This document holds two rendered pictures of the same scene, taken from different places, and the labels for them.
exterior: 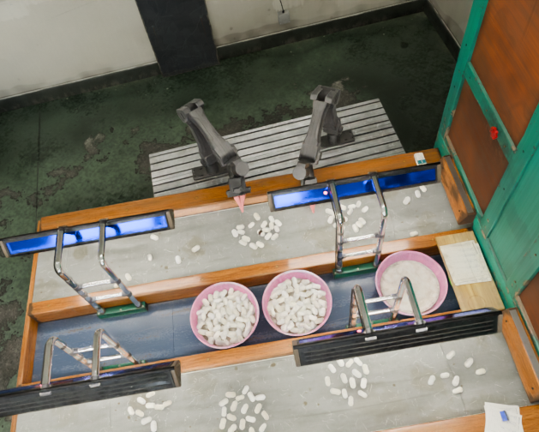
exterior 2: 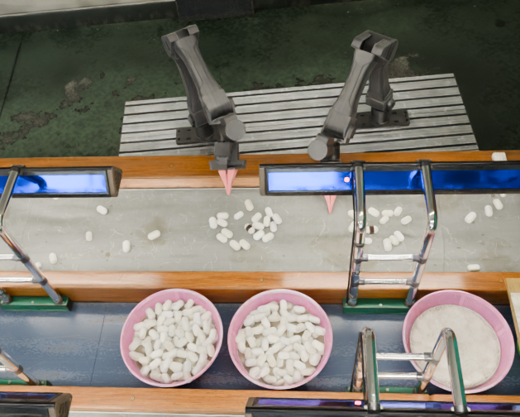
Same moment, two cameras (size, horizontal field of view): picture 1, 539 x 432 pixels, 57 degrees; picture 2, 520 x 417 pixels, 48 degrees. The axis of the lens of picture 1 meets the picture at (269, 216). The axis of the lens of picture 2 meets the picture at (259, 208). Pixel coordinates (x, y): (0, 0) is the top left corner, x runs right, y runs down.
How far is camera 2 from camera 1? 0.42 m
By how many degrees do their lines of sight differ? 5
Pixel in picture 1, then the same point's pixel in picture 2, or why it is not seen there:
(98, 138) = (83, 83)
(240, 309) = (196, 333)
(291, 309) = (271, 346)
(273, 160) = (290, 134)
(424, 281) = (479, 342)
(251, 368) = not seen: outside the picture
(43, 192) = (0, 138)
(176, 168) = (157, 125)
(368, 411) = not seen: outside the picture
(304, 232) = (312, 238)
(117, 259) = (45, 231)
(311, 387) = not seen: outside the picture
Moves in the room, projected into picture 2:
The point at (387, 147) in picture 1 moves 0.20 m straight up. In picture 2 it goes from (455, 140) to (468, 96)
